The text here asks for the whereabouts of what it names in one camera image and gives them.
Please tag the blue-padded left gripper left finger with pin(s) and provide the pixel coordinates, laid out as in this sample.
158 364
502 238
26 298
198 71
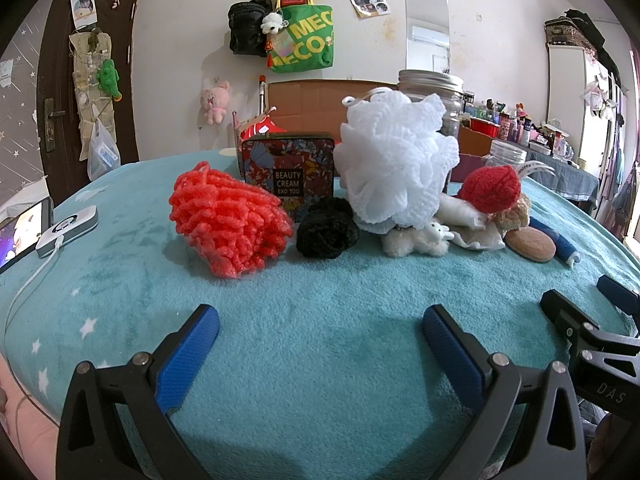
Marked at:
92 441

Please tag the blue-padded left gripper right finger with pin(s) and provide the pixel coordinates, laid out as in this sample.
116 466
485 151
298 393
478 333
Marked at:
534 411

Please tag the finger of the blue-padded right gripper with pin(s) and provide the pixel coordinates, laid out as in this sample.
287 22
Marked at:
568 320
625 299

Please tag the white soft cloth toy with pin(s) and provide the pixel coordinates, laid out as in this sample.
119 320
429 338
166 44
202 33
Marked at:
453 211

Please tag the white fluffy plush toy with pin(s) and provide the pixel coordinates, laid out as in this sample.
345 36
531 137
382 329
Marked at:
433 241

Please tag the red mesh bath sponge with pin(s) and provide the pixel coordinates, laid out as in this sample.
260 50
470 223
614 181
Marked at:
234 226

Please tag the white mesh bath pouf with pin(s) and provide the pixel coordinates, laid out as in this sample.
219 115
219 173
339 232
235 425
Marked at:
392 160

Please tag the black fluffy pompom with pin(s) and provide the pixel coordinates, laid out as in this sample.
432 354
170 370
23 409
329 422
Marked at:
327 230

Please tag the white cotton pad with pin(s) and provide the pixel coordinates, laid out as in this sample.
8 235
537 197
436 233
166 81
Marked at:
487 240

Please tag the beige braided rope toy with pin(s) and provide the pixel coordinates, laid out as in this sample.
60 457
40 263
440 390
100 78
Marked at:
515 218

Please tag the side table grey cloth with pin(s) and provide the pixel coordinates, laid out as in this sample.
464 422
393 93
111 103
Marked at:
573 184

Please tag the teal star blanket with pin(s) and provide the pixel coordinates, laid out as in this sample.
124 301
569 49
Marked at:
320 370

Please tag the white power bank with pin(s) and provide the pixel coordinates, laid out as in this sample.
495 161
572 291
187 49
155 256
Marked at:
67 230

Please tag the small glass jar gold beads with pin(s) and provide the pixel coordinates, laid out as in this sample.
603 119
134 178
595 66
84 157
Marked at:
502 153

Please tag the smartphone on table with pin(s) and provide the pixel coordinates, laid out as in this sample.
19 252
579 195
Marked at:
20 235

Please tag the red basin on table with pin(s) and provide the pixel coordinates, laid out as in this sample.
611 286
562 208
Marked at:
484 127

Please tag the plastic bag on door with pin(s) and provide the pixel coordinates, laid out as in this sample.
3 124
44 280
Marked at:
103 154

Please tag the white wardrobe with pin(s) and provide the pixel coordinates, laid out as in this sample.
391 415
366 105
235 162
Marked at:
579 102

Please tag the floral beauty cream tin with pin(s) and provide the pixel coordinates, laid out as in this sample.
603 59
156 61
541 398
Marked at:
297 168

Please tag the large glass jar metal lid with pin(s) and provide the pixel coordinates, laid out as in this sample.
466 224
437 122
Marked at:
418 84

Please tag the green dinosaur plush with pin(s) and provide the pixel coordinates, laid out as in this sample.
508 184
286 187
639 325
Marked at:
108 78

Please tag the cardboard box red lining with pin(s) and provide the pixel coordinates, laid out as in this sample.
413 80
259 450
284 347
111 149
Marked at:
314 105

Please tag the green tote bag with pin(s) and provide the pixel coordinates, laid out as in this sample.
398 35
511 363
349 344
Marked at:
306 44

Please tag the photo card on door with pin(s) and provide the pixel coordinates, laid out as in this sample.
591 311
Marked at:
84 13

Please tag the dark brown door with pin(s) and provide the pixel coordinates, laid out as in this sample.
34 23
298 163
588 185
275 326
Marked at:
57 114

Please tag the pink pig plush on wall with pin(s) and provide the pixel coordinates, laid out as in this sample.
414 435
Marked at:
215 101

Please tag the wall mirror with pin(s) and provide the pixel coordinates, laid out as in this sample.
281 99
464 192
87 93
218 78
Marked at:
427 35

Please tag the mop handle orange grip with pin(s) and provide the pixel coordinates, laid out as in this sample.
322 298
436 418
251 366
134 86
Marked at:
262 95

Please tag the fabric wall organizer on door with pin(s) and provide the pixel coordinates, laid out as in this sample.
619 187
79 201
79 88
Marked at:
88 52

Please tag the black backpack on wall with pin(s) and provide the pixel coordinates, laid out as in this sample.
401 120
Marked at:
245 23

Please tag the panda plush keychain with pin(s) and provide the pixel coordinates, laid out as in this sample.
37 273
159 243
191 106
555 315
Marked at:
273 23

